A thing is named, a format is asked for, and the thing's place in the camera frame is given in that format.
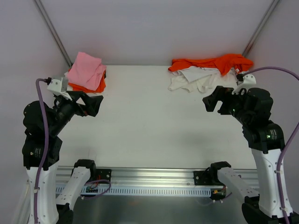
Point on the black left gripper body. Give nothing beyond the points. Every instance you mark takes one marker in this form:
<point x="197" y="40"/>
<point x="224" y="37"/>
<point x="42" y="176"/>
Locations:
<point x="79" y="102"/>

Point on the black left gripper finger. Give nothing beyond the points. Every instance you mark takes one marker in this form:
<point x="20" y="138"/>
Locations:
<point x="89" y="101"/>
<point x="91" y="109"/>

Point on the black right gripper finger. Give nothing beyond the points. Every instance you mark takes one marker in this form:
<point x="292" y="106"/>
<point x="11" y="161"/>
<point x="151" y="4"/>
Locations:
<point x="210" y="105"/>
<point x="212" y="99"/>

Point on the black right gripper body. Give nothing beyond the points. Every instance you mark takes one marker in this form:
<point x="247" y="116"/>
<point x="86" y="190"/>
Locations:
<point x="224" y="101"/>

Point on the orange t shirt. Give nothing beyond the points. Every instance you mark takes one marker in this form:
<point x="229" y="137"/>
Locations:
<point x="99" y="89"/>
<point x="223" y="63"/>

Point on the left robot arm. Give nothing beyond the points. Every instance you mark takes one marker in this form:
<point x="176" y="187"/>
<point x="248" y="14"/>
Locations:
<point x="41" y="155"/>

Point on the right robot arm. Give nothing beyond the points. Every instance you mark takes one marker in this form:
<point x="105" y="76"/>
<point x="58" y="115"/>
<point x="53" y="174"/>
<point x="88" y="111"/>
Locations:
<point x="252" y="108"/>

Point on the folded orange t shirt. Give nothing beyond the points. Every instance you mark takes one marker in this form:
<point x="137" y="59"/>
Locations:
<point x="99" y="89"/>

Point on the crumpled white t shirt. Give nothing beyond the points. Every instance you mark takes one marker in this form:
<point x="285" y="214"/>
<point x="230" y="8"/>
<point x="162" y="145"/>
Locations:
<point x="201" y="79"/>

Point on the folded pink t shirt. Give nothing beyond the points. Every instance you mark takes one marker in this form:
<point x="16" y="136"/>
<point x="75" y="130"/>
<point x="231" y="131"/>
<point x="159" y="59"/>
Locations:
<point x="86" y="71"/>

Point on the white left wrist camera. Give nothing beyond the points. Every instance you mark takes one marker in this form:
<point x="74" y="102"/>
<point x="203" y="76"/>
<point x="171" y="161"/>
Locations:
<point x="58" y="86"/>

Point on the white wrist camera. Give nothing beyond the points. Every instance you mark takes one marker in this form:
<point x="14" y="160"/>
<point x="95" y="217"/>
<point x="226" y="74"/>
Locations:
<point x="243" y="82"/>
<point x="58" y="86"/>

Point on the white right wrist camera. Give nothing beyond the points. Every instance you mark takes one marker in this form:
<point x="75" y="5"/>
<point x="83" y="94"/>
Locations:
<point x="243" y="82"/>

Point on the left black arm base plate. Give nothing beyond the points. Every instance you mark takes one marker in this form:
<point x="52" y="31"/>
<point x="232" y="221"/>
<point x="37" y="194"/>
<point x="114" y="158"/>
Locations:
<point x="103" y="174"/>

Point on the aluminium mounting rail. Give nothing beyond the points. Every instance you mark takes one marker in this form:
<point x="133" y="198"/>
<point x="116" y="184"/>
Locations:
<point x="156" y="177"/>

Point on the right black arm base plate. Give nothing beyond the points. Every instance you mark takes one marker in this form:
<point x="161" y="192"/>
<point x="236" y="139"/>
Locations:
<point x="203" y="178"/>

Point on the right corner frame post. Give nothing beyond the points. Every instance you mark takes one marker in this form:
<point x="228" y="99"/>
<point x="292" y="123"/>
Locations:
<point x="260" y="27"/>

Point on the white slotted cable duct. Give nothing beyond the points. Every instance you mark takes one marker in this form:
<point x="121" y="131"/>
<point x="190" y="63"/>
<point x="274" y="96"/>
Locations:
<point x="141" y="191"/>

